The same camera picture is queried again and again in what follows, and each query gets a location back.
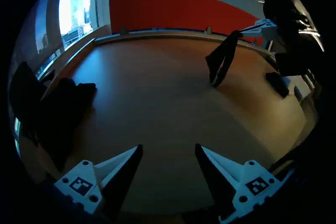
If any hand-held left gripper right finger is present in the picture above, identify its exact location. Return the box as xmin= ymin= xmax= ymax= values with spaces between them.
xmin=194 ymin=143 xmax=295 ymax=224

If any heap of black towels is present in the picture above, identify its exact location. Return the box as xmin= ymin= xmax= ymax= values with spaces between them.
xmin=9 ymin=61 xmax=98 ymax=173

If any red desk screen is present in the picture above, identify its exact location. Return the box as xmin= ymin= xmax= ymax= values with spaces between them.
xmin=109 ymin=0 xmax=265 ymax=47

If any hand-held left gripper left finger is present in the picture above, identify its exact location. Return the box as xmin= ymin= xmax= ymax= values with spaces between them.
xmin=53 ymin=144 xmax=144 ymax=217

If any black cable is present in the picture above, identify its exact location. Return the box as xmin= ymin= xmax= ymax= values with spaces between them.
xmin=268 ymin=152 xmax=298 ymax=173

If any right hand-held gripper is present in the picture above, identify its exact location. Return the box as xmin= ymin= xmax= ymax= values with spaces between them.
xmin=239 ymin=0 xmax=315 ymax=51

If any black towel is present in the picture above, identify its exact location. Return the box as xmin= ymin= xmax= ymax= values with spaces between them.
xmin=205 ymin=30 xmax=244 ymax=88

